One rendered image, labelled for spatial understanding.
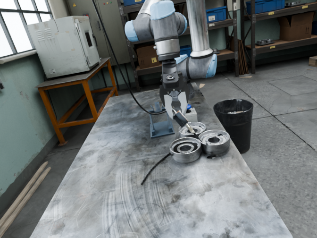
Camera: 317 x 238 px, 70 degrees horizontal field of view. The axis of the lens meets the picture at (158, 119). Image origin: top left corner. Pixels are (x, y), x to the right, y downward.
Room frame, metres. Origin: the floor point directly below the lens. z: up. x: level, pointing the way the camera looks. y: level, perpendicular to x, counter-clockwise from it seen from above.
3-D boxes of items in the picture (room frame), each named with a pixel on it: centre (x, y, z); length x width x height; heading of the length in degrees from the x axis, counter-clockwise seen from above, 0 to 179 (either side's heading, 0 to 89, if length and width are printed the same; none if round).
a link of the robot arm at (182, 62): (1.25, -0.17, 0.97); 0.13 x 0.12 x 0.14; 64
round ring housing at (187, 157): (0.65, -0.07, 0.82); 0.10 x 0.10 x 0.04
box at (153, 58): (4.36, -0.04, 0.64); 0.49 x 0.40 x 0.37; 91
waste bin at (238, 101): (1.82, -0.66, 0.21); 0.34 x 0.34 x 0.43
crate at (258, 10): (4.25, -2.20, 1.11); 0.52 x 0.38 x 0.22; 86
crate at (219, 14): (4.31, -1.22, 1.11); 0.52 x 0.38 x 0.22; 86
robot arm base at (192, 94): (1.25, -0.16, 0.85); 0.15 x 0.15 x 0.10
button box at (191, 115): (0.92, -0.13, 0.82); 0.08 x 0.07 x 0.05; 176
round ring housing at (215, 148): (0.67, -0.17, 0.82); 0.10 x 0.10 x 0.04
